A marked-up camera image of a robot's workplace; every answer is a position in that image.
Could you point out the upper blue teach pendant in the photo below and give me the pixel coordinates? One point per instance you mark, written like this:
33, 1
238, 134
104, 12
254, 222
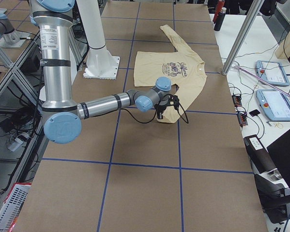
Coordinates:
272, 72

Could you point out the red water bottle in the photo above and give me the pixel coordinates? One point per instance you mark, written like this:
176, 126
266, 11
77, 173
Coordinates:
218, 8

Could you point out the yellow long sleeve shirt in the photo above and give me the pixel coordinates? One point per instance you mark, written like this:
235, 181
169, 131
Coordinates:
184, 68

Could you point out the lower blue teach pendant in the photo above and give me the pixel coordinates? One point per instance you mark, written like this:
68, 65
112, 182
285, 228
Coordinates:
274, 104

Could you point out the black monitor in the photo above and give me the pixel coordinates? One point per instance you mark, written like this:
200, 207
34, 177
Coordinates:
279, 151

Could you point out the white perforated basket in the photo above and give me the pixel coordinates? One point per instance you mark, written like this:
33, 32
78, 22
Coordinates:
12, 206

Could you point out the aluminium frame post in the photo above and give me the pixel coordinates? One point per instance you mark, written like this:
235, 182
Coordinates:
249, 19

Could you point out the blue teach pendant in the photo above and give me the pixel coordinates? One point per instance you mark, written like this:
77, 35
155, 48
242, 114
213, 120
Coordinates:
272, 72
274, 104

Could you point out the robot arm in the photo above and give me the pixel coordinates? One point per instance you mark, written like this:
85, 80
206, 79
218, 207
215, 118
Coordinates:
62, 116

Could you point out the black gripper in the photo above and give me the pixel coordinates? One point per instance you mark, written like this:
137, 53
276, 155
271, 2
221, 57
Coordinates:
161, 108

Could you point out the black desktop device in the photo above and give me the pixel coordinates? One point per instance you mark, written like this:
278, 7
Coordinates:
273, 195

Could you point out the white camera mast pedestal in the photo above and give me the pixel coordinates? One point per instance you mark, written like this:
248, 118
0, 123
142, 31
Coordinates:
100, 63

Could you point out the reacher grabber stick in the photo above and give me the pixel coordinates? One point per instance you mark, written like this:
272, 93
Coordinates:
263, 81

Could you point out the black water bottle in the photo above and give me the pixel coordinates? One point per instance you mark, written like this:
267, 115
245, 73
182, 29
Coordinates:
220, 19

